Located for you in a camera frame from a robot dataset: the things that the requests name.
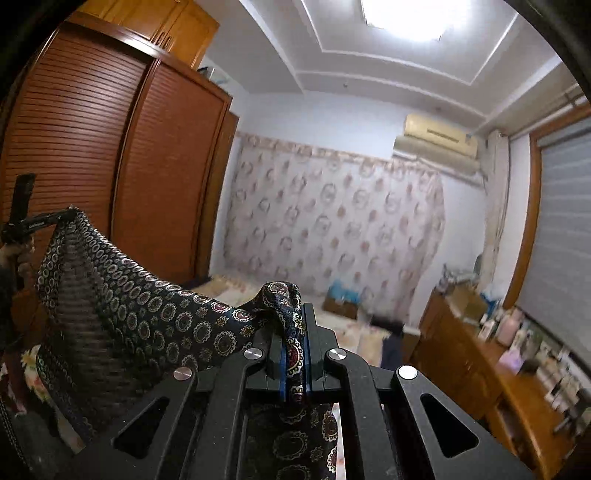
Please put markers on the ceiling light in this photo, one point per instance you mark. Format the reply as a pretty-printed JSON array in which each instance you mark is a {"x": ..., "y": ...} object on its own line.
[{"x": 417, "y": 21}]

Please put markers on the brown louvered wardrobe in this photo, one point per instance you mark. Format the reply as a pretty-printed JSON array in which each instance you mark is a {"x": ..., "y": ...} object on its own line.
[{"x": 112, "y": 116}]

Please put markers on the pink circle-patterned curtain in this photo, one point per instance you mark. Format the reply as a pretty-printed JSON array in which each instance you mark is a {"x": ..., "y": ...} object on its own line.
[{"x": 316, "y": 217}]

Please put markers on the navy circle-patterned garment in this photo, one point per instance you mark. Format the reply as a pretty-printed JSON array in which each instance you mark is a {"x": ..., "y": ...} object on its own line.
[{"x": 152, "y": 318}]

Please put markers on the wooden dresser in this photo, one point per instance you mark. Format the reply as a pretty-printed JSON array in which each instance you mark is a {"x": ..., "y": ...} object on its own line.
[{"x": 510, "y": 406}]

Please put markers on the floral bed sheet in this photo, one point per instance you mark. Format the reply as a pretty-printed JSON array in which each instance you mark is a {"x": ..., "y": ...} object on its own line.
[{"x": 300, "y": 313}]

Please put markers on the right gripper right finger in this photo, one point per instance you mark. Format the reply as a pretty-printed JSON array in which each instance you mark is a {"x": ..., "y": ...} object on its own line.
[{"x": 397, "y": 424}]

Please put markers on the left hand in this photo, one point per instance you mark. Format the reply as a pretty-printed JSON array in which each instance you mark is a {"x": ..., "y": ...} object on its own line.
[{"x": 16, "y": 258}]

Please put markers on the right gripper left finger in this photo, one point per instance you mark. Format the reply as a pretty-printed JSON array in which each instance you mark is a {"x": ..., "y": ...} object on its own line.
[{"x": 191, "y": 426}]

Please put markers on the wall air conditioner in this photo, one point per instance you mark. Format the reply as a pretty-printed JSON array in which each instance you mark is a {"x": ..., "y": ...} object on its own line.
[{"x": 440, "y": 143}]

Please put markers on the clutter on dresser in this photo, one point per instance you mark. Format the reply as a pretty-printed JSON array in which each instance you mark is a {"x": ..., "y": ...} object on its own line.
[{"x": 521, "y": 332}]

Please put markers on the grey window blind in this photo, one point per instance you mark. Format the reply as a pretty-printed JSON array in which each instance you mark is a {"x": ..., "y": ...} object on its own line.
[{"x": 556, "y": 289}]

